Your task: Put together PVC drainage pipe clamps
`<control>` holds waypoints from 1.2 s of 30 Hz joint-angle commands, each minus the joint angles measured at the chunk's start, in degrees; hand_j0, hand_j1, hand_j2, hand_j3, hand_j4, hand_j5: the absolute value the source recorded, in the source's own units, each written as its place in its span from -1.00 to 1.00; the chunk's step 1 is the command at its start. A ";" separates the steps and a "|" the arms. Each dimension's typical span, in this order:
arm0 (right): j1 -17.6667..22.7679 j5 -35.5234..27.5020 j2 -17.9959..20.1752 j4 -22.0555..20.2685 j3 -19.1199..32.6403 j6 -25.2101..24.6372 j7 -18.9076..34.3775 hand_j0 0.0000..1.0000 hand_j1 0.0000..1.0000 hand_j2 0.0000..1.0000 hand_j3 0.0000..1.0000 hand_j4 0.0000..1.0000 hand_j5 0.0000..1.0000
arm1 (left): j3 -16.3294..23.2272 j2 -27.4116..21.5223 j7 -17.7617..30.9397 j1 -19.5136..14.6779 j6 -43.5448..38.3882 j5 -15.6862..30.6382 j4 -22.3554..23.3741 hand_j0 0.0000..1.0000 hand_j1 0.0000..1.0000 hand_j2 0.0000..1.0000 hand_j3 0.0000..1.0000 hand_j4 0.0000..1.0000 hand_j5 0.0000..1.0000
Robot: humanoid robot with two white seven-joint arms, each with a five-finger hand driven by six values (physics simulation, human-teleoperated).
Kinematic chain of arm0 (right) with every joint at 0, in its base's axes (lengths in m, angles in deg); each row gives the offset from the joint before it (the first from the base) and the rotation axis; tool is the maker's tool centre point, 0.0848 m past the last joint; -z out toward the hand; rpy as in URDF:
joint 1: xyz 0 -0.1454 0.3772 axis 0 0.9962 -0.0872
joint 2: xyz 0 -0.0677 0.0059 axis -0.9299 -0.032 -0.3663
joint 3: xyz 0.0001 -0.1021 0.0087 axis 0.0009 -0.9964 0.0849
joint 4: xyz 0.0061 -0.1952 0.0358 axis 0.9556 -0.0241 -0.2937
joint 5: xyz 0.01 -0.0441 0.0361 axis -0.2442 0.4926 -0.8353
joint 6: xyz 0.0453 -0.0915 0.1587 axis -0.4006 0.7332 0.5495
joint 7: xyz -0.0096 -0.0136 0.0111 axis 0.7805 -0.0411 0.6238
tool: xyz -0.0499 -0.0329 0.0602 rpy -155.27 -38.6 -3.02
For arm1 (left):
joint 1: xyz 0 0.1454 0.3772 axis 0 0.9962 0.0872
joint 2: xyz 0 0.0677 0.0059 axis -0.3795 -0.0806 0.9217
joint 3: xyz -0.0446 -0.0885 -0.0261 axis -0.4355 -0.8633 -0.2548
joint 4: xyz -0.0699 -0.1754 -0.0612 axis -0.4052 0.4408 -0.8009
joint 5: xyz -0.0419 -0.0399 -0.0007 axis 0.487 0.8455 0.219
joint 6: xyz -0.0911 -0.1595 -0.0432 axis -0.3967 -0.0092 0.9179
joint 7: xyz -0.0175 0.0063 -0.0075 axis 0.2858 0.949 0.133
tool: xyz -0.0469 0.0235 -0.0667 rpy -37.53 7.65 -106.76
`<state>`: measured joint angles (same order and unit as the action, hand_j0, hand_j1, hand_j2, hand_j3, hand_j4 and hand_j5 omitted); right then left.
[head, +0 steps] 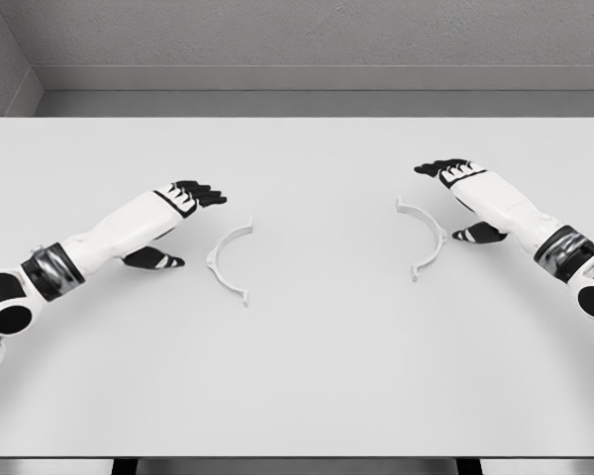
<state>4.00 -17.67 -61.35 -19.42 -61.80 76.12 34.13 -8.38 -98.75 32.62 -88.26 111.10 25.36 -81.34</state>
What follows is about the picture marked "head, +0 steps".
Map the white half-ring pipe clamp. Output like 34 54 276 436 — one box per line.
395 196 449 284
206 215 255 308

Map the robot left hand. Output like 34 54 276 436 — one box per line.
107 180 229 271

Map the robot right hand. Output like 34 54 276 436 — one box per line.
413 158 520 244

